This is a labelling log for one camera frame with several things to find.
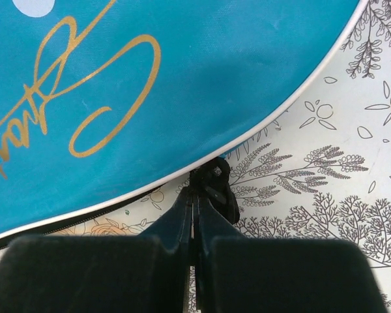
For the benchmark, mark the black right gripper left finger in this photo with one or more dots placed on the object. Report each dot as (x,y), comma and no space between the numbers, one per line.
(116,273)

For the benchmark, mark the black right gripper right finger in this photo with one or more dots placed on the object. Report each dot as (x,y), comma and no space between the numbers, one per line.
(235,273)

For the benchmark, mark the blue sport racket bag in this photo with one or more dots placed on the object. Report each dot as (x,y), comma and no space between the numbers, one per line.
(103,101)

